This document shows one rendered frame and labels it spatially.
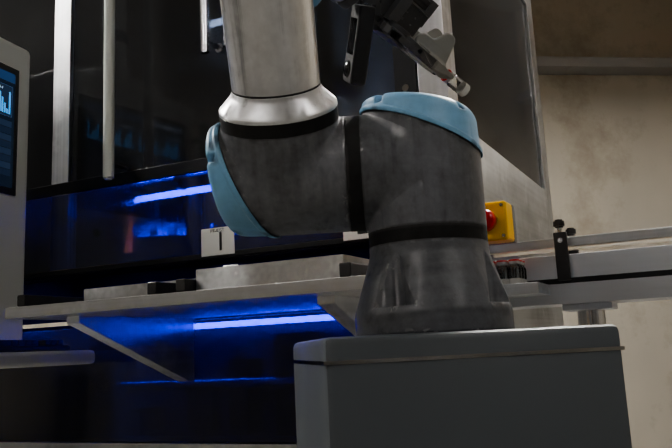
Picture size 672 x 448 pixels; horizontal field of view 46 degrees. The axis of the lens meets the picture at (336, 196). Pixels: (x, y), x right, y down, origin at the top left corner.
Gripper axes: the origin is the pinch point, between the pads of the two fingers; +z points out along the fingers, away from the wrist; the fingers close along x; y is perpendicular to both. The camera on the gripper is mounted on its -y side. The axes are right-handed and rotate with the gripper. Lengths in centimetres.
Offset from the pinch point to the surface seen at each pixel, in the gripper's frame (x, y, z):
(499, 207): 9.2, -10.7, 29.9
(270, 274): -4.6, -39.5, -4.9
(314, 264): -8.7, -33.7, -2.0
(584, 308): 1, -16, 53
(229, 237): 44, -50, 4
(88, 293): 30, -70, -17
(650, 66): 288, 112, 246
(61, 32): 102, -41, -43
